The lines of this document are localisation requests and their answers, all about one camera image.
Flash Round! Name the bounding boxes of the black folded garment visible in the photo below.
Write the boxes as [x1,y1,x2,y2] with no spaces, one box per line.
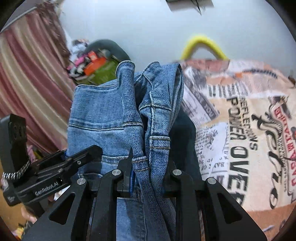
[169,109,202,180]

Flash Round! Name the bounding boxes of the newspaper print bed blanket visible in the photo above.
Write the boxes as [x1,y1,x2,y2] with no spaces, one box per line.
[181,59,295,240]

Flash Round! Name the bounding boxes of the pink striped curtain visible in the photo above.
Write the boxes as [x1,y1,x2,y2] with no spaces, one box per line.
[1,1,75,153]

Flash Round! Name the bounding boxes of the yellow foam tube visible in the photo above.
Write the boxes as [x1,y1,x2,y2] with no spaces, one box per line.
[181,35,228,60]

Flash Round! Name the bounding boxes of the green storage bag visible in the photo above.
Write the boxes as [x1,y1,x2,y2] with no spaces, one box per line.
[76,60,119,85]

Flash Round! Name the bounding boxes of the orange box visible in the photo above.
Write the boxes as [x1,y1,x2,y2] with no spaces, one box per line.
[84,57,107,76]

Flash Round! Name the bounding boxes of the small black wall monitor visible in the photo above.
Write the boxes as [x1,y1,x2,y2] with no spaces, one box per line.
[166,0,214,13]

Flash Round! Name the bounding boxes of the blue denim jeans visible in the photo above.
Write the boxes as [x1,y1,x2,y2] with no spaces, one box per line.
[67,61,184,240]

